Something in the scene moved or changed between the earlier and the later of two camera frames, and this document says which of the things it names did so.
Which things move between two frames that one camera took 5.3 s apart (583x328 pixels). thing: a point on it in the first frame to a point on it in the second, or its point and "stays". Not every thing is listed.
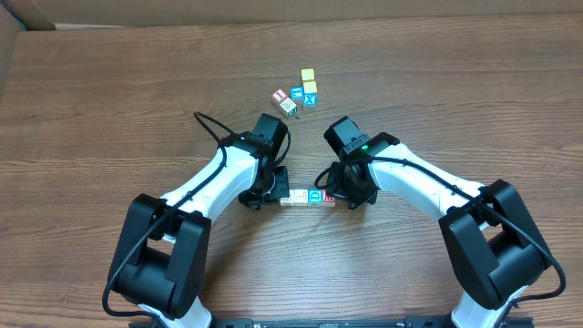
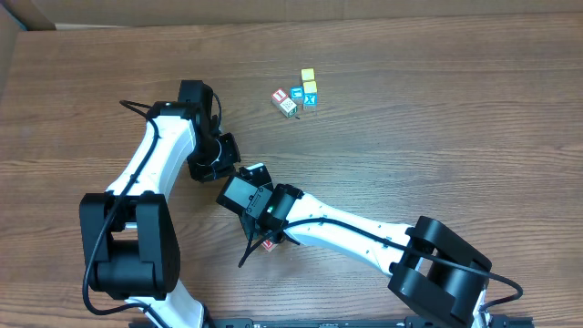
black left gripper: [280, 187] to [230, 155]
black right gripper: [336, 188] to [251, 221]
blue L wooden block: [296, 92] stays
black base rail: [405, 322] stays
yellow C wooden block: [311, 87] stays
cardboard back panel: [33, 15] stays
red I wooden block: [279, 96] stays
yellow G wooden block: [308, 74] stays
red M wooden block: [328, 199] to [269, 245]
